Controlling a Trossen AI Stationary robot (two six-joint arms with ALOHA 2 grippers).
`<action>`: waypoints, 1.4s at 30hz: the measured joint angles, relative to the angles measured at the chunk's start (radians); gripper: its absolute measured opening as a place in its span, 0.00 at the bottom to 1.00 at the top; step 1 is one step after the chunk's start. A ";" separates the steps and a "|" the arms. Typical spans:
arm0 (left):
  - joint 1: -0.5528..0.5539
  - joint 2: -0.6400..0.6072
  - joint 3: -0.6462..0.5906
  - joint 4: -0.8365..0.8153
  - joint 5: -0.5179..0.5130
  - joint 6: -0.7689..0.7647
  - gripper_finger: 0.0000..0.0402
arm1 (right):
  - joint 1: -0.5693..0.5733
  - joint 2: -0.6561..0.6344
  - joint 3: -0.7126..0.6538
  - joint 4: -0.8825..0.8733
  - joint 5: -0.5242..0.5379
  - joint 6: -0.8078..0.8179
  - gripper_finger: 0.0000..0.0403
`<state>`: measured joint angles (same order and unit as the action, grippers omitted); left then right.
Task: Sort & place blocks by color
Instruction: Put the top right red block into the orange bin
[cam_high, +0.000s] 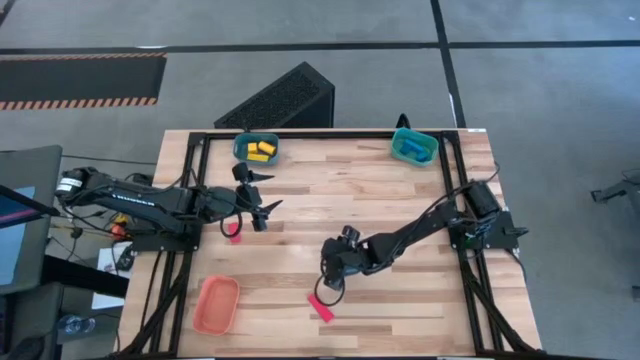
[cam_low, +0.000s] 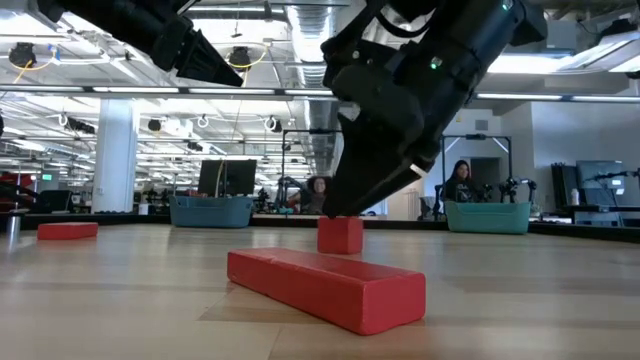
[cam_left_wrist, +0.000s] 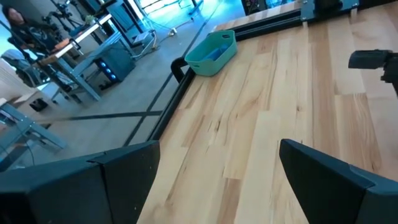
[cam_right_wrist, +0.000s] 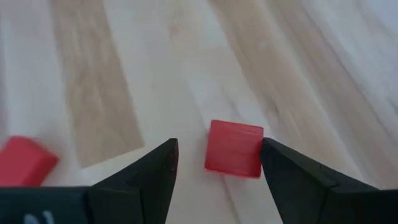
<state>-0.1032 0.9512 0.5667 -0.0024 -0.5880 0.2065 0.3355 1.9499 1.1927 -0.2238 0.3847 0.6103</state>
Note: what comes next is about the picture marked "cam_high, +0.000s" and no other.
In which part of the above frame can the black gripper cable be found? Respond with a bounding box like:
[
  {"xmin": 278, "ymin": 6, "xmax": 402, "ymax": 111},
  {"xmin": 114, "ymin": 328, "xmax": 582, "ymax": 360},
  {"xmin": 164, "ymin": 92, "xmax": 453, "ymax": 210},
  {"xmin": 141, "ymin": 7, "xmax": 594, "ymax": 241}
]
[
  {"xmin": 219, "ymin": 212, "xmax": 245, "ymax": 240},
  {"xmin": 313, "ymin": 272, "xmax": 347, "ymax": 308}
]

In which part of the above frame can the black computer mouse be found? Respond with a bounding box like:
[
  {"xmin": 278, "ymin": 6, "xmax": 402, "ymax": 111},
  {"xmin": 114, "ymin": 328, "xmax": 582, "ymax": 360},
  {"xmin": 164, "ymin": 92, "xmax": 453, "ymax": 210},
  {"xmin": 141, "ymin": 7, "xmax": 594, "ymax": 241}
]
[{"xmin": 8, "ymin": 335, "xmax": 47, "ymax": 360}]

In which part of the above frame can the long red block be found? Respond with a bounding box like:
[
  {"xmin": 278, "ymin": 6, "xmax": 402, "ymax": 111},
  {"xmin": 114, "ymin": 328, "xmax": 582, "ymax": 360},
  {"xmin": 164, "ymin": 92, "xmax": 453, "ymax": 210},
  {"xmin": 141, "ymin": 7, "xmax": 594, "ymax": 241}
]
[{"xmin": 306, "ymin": 293, "xmax": 336, "ymax": 324}]

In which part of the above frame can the orange plastic bin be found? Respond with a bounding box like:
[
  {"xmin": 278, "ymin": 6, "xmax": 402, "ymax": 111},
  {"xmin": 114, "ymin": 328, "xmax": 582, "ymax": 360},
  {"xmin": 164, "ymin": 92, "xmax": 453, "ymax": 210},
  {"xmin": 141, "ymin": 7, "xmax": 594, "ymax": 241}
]
[{"xmin": 192, "ymin": 275, "xmax": 241, "ymax": 337}]

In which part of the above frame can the white paper sheet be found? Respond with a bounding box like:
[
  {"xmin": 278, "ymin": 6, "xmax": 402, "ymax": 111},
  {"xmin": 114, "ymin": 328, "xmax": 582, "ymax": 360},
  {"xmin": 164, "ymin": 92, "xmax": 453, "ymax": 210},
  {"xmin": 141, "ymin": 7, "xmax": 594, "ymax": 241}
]
[{"xmin": 91, "ymin": 243, "xmax": 134, "ymax": 311}]

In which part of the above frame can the black aluminium table frame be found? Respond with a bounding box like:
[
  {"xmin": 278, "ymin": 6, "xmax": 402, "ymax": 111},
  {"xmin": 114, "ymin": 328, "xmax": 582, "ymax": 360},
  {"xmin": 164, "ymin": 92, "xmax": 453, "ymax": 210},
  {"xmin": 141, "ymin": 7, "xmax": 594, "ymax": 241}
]
[{"xmin": 113, "ymin": 130, "xmax": 544, "ymax": 360}]

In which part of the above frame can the black hazard-striped floor mat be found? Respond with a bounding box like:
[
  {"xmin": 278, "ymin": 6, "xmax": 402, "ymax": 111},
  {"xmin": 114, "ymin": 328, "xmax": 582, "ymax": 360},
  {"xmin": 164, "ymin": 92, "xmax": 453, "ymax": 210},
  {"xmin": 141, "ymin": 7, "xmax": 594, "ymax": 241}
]
[{"xmin": 0, "ymin": 51, "xmax": 168, "ymax": 112}]

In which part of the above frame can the blue plastic bin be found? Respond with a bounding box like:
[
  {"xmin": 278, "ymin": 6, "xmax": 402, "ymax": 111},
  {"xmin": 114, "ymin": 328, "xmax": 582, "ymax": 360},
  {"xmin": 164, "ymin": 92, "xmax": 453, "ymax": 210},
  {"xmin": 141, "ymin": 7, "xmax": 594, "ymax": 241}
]
[{"xmin": 232, "ymin": 131, "xmax": 281, "ymax": 167}]

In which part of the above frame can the clear water bottle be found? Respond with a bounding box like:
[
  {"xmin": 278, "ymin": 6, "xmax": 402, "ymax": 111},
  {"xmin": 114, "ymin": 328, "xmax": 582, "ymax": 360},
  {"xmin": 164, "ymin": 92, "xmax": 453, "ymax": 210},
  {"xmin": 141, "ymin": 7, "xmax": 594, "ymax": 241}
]
[{"xmin": 56, "ymin": 313, "xmax": 97, "ymax": 336}]

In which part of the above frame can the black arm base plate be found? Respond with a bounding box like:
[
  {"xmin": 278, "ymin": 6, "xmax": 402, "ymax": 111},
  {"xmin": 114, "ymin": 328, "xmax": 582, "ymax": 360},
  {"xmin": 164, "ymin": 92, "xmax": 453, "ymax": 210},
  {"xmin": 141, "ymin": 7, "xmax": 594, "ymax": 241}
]
[
  {"xmin": 445, "ymin": 209, "xmax": 530, "ymax": 251},
  {"xmin": 128, "ymin": 213, "xmax": 204, "ymax": 253}
]

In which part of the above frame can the green plastic bin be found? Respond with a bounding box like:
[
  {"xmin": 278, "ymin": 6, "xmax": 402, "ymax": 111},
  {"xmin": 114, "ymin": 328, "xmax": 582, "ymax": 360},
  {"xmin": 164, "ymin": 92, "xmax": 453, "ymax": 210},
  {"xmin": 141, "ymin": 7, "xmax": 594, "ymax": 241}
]
[{"xmin": 390, "ymin": 127, "xmax": 441, "ymax": 169}]

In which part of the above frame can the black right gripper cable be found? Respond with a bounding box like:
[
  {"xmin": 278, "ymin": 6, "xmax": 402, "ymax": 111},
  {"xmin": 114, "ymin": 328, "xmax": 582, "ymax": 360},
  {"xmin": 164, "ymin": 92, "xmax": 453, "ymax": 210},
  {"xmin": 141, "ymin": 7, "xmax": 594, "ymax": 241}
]
[{"xmin": 313, "ymin": 272, "xmax": 347, "ymax": 308}]

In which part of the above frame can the black rod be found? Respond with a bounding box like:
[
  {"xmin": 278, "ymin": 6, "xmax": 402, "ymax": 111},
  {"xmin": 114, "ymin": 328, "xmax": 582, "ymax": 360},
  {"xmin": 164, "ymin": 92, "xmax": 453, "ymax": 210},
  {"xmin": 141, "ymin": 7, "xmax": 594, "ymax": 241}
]
[{"xmin": 0, "ymin": 183, "xmax": 61, "ymax": 217}]

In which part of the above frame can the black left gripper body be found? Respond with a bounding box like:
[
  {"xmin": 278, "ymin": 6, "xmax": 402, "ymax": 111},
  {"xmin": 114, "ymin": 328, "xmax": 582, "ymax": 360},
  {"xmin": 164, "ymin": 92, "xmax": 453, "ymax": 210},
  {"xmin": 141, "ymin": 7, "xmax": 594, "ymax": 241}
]
[{"xmin": 229, "ymin": 182, "xmax": 265, "ymax": 220}]

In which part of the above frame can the black mesh computer case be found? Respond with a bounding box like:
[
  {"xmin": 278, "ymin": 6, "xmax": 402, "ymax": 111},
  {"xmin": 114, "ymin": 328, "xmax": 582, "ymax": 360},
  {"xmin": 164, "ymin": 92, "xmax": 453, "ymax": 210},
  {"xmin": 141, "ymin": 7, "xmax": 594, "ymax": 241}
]
[{"xmin": 213, "ymin": 61, "xmax": 336, "ymax": 130}]

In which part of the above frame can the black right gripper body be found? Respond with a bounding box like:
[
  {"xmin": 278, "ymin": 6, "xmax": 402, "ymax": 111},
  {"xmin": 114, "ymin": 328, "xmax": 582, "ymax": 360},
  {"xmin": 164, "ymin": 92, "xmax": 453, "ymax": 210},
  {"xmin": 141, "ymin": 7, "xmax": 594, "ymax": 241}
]
[{"xmin": 321, "ymin": 238, "xmax": 374, "ymax": 276}]

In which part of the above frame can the black shelf board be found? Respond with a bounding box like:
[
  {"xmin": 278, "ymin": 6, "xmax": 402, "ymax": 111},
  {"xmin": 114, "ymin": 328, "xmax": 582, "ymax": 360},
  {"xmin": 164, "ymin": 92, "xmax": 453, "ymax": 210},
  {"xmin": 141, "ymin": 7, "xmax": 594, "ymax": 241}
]
[{"xmin": 42, "ymin": 253, "xmax": 130, "ymax": 300}]

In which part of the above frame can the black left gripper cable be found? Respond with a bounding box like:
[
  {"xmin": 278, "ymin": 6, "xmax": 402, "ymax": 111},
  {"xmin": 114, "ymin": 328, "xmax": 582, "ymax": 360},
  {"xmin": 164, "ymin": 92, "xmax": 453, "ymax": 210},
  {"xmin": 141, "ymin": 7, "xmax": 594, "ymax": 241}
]
[{"xmin": 219, "ymin": 212, "xmax": 245, "ymax": 240}]

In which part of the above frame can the grey framed monitor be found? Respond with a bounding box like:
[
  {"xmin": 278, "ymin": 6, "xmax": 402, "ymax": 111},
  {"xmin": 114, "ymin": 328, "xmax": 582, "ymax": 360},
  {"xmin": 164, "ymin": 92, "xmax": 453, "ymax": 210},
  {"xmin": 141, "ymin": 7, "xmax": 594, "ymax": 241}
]
[{"xmin": 0, "ymin": 144, "xmax": 64, "ymax": 296}]

